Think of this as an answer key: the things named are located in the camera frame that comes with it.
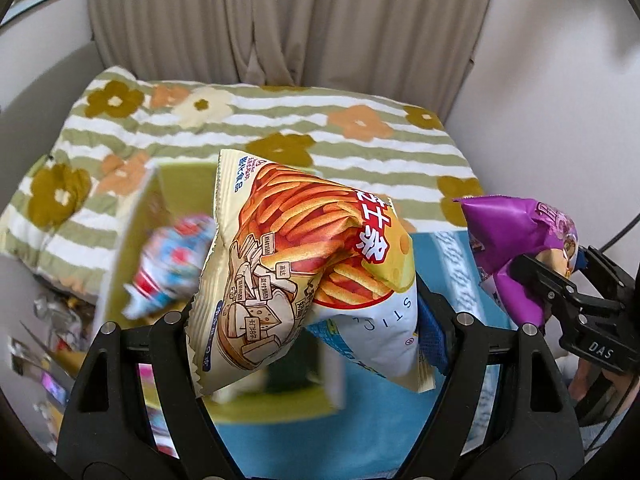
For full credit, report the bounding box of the purple snack bag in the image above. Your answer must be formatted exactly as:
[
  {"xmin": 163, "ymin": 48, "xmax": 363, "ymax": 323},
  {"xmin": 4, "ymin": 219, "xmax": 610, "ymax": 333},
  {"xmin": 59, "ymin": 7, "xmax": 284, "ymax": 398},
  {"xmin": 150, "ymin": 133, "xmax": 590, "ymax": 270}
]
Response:
[{"xmin": 457, "ymin": 195, "xmax": 578, "ymax": 327}]

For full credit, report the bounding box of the cheese sticks snack bag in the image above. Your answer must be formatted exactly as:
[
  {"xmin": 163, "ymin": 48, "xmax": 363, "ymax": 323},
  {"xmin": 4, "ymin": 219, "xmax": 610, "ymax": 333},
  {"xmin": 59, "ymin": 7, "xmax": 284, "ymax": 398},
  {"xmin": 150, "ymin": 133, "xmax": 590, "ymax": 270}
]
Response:
[{"xmin": 186, "ymin": 150, "xmax": 435, "ymax": 396}]

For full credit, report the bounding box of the red white blue snack bag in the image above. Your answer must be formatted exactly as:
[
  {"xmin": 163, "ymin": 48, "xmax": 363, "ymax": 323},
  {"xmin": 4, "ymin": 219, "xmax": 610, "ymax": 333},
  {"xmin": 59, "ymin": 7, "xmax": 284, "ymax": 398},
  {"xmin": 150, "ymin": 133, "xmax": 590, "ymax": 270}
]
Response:
[{"xmin": 122, "ymin": 214, "xmax": 217, "ymax": 320}]

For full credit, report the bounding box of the person's right hand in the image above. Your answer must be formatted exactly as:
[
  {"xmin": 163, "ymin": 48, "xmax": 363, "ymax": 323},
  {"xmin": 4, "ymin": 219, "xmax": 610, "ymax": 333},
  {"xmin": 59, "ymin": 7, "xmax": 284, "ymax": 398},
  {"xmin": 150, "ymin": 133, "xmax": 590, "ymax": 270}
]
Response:
[{"xmin": 566, "ymin": 356, "xmax": 632, "ymax": 403}]

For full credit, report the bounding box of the blue patterned tablecloth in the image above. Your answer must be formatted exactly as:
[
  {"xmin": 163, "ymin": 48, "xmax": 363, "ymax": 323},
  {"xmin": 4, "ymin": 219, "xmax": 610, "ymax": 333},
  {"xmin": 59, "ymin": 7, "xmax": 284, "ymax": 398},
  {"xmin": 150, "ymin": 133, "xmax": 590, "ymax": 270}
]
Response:
[{"xmin": 218, "ymin": 231, "xmax": 511, "ymax": 479}]

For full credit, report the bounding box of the green cardboard box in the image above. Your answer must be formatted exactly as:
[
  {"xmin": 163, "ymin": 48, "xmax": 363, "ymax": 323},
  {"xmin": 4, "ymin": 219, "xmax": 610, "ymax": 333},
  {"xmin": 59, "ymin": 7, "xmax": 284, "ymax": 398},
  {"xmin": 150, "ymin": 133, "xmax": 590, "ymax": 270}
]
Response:
[{"xmin": 92, "ymin": 159, "xmax": 350, "ymax": 426}]

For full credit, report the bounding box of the beige curtain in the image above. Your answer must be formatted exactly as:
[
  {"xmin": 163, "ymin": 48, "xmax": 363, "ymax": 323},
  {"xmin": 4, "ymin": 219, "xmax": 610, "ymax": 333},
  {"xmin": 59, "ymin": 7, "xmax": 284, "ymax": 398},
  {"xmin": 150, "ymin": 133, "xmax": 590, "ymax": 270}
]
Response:
[{"xmin": 88, "ymin": 0, "xmax": 490, "ymax": 118}]

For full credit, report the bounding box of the floral striped quilt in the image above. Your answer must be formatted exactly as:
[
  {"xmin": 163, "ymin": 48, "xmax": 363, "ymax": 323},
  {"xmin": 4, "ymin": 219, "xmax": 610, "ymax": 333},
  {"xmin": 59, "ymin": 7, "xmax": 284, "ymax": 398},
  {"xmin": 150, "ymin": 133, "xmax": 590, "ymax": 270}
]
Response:
[{"xmin": 1, "ymin": 66, "xmax": 483, "ymax": 301}]

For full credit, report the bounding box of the grey headboard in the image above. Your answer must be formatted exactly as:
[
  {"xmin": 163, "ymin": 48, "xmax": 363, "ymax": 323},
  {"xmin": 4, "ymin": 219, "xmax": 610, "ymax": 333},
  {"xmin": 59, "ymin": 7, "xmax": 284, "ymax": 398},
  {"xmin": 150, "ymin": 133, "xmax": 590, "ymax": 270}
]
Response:
[{"xmin": 0, "ymin": 41, "xmax": 104, "ymax": 205}]

